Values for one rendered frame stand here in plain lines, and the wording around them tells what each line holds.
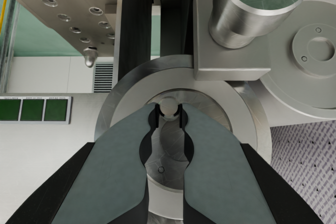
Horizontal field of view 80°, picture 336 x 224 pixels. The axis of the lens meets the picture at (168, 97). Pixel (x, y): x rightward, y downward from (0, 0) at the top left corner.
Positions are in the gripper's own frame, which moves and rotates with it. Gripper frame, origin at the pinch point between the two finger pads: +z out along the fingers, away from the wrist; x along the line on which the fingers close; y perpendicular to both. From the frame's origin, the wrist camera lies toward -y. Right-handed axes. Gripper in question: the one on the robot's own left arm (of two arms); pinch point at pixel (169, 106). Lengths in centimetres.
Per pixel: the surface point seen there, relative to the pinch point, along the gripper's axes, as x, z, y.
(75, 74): -146, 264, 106
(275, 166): 18.5, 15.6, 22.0
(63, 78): -163, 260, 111
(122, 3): -4.9, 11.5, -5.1
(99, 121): -6.1, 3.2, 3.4
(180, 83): 0.8, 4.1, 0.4
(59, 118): -27.8, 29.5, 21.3
